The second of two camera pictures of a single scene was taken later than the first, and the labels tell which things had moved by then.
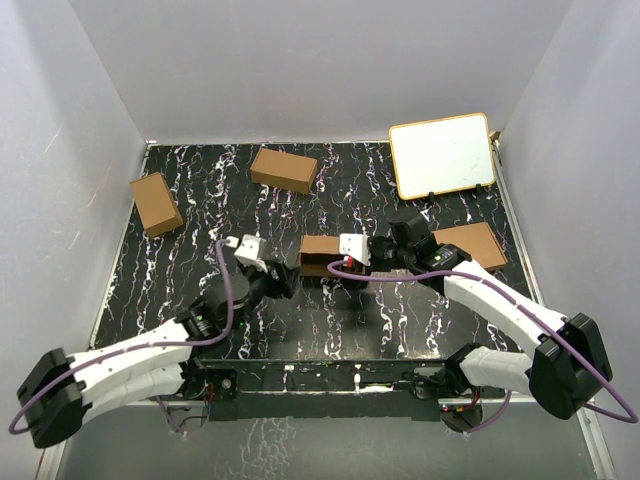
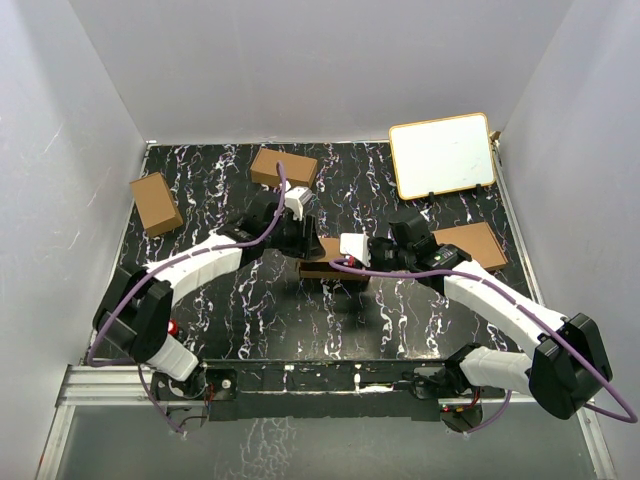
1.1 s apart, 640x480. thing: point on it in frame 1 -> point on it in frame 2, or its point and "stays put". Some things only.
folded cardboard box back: [284, 170] stays put
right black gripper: [373, 245] stays put
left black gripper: [284, 283] -> [306, 245]
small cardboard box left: [156, 204] stays put
